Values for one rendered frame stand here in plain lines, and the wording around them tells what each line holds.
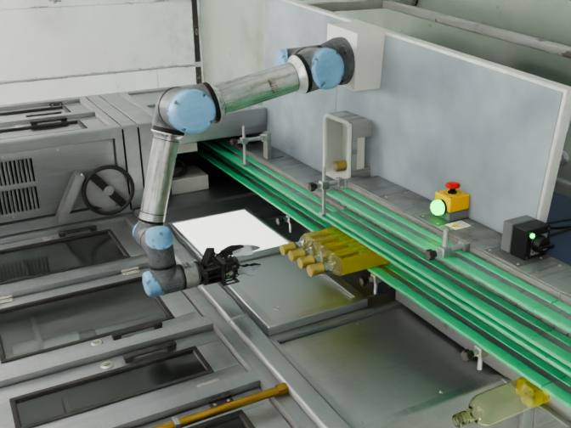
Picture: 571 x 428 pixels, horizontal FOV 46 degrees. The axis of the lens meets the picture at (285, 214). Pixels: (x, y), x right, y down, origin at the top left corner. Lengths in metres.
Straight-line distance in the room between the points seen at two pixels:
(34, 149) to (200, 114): 1.07
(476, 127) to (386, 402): 0.77
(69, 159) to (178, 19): 3.09
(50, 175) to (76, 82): 2.81
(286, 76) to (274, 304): 0.68
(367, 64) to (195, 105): 0.64
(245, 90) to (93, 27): 3.73
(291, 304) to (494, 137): 0.76
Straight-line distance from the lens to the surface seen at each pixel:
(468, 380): 1.81
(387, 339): 1.94
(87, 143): 2.77
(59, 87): 5.52
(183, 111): 1.78
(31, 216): 2.82
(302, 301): 2.05
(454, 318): 1.81
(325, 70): 1.94
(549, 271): 1.69
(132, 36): 5.60
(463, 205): 1.93
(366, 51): 2.15
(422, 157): 2.08
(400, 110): 2.14
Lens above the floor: 2.02
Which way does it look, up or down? 25 degrees down
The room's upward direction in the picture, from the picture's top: 102 degrees counter-clockwise
